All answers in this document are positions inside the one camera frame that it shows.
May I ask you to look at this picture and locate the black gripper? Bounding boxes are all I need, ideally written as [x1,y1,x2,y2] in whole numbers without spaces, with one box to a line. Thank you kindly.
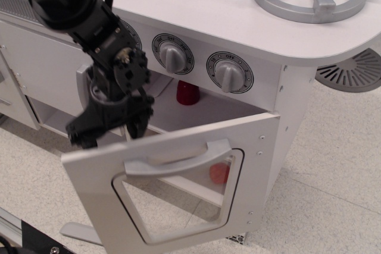
[66,86,154,149]

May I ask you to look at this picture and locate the white oven door with window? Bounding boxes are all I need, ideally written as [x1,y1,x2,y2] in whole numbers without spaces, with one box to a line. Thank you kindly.
[61,113,280,253]

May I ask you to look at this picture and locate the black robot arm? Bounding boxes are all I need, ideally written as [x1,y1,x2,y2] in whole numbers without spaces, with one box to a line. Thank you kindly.
[28,0,154,149]

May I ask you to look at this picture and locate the red toy cup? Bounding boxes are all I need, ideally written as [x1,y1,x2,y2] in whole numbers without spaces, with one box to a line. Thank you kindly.
[176,80,200,105]

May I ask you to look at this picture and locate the grey middle control knob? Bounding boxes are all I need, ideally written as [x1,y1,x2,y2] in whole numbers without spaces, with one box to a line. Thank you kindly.
[152,33,195,75]

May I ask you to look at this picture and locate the grey control knob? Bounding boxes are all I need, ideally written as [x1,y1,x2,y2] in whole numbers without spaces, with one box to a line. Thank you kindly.
[152,33,195,75]
[117,19,142,49]
[206,51,254,94]

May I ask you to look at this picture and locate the red toy fruit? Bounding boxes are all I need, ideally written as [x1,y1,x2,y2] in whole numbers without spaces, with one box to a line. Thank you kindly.
[209,162,230,184]

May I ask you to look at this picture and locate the grey left control knob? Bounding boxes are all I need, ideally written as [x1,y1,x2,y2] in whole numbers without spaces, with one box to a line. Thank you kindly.
[117,19,142,49]

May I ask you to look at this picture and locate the grey right control knob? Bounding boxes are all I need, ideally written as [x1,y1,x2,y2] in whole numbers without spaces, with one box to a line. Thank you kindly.
[206,51,254,94]

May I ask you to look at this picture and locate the white left cabinet door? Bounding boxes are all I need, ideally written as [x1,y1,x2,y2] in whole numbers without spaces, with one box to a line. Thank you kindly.
[1,22,92,125]

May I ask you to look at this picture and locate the white toy kitchen stove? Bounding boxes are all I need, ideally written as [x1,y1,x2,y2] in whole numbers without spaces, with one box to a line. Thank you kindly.
[0,0,381,237]

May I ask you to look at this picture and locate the aluminium extrusion foot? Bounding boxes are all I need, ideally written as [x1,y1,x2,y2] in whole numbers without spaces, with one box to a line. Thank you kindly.
[226,232,248,245]

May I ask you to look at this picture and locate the grey vent panel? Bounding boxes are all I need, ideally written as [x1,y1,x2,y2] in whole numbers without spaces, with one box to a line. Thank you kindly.
[0,0,39,23]

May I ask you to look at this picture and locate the grey round slotted plate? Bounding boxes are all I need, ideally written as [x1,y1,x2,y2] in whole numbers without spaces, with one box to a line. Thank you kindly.
[315,48,380,93]

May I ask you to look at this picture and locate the grey cabinet door handle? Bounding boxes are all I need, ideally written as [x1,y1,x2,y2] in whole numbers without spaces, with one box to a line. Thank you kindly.
[76,64,91,111]

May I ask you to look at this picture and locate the grey oven door handle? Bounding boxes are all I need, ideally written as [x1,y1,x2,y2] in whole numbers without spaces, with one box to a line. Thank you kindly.
[124,139,232,178]

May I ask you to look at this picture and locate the toy knife blue handle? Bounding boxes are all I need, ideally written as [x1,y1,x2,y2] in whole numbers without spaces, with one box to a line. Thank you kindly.
[60,222,102,246]

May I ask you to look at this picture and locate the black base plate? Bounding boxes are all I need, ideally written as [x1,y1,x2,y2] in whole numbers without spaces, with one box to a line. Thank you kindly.
[17,221,74,254]

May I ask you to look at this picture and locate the aluminium rail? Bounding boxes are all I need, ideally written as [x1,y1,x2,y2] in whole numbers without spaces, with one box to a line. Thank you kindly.
[1,208,22,246]

